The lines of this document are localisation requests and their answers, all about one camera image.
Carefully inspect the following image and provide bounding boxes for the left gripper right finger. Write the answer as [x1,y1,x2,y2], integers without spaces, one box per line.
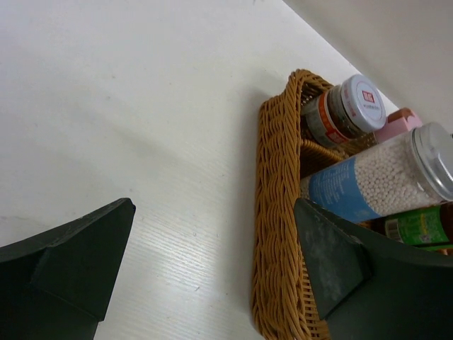
[294,198,452,340]

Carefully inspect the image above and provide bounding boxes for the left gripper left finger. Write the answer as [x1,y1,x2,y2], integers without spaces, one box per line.
[1,198,135,339]

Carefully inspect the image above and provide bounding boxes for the red sauce bottle green label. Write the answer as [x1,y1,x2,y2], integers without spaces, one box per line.
[372,202,452,251]

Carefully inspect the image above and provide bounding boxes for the sago jar blue label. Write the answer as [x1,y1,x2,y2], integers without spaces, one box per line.
[300,123,452,223]

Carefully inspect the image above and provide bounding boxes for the pink lid spice shaker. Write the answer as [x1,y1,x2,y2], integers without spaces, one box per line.
[374,108,423,144]

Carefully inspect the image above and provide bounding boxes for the sauce jar white lid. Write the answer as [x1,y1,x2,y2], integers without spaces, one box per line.
[301,74,386,149]

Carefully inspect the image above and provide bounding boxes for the brown wicker divided basket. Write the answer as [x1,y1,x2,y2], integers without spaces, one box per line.
[249,69,453,340]

